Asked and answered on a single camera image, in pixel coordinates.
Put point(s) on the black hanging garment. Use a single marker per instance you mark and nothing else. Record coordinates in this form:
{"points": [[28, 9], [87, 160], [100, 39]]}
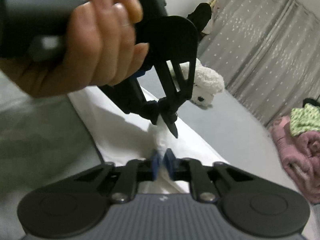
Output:
{"points": [[200, 18]]}

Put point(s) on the pink folded blanket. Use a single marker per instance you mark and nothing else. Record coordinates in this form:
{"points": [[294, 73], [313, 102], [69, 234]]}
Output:
{"points": [[299, 157]]}

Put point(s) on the white garment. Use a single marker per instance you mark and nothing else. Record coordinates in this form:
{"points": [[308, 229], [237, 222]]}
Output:
{"points": [[121, 137]]}

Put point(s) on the grey bed sheet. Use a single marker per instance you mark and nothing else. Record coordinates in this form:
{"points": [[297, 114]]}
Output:
{"points": [[44, 140]]}

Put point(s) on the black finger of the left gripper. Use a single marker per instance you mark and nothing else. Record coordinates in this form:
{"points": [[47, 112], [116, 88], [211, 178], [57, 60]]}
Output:
{"points": [[150, 111], [168, 115]]}

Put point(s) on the person's left hand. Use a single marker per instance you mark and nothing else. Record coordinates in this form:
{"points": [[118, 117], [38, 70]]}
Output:
{"points": [[101, 50]]}

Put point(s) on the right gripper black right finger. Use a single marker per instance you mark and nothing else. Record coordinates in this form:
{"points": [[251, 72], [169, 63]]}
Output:
{"points": [[172, 164]]}

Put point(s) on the white plush toy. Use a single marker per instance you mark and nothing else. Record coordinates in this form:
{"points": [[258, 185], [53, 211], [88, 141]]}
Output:
{"points": [[207, 83]]}

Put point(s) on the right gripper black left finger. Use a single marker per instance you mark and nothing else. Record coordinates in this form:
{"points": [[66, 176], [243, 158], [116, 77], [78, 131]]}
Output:
{"points": [[155, 162]]}

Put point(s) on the grey patterned curtain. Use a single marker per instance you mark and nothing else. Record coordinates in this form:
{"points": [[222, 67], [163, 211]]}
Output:
{"points": [[267, 52]]}

